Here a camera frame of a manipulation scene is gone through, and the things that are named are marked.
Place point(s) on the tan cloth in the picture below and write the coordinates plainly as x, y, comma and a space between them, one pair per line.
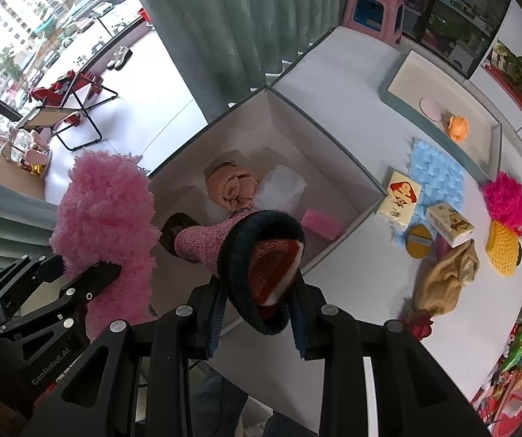
447, 282

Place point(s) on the black round table grommet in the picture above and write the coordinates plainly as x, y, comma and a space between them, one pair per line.
519, 255

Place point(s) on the round yellow powder puff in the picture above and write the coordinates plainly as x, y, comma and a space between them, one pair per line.
419, 242

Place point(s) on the red cartoon tissue packet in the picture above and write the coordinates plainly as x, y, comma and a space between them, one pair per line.
400, 200

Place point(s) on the blue sponge cloth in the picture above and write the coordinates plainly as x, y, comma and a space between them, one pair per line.
440, 173

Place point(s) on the round white cosmetic pad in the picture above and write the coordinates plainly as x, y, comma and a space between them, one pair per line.
430, 108

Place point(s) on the pink sock bundle black cuff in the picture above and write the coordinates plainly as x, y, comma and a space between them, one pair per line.
265, 264

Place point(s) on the deep grey storage box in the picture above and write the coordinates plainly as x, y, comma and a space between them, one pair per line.
288, 136

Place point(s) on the fluffy light pink sock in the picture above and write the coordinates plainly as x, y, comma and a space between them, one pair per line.
106, 218

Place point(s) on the orange fabric flower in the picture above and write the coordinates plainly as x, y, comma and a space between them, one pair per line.
457, 128

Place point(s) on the yellow mesh sponge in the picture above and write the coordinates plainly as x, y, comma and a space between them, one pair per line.
502, 250

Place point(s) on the salmon knit roll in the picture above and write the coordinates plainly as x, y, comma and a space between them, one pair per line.
231, 186

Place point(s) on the bear print tissue packet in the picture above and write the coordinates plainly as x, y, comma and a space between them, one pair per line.
450, 225

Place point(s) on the pair of white slippers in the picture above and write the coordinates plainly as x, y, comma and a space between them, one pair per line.
119, 58

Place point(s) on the pink rectangular sponge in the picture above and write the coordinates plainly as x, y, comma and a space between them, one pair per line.
320, 224

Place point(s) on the magenta fluffy cloth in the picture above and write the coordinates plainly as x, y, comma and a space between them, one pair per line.
506, 202

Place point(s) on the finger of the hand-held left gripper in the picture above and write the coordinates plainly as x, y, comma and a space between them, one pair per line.
101, 275
1, 289

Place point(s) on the black folding chair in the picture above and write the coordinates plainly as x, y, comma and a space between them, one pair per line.
65, 104

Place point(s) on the shallow grey tray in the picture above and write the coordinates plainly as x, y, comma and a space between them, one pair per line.
438, 82

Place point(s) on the black framed screen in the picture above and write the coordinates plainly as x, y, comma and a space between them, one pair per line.
461, 13

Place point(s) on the grey green curtain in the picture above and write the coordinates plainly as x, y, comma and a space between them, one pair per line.
243, 22

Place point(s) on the pink plastic stool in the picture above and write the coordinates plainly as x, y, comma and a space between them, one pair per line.
372, 11

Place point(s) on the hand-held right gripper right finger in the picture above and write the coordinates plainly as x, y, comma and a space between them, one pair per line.
299, 327

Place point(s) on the pile of snack packets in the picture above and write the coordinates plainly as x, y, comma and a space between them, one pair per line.
520, 350

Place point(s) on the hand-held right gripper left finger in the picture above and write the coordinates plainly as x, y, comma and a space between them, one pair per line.
215, 323

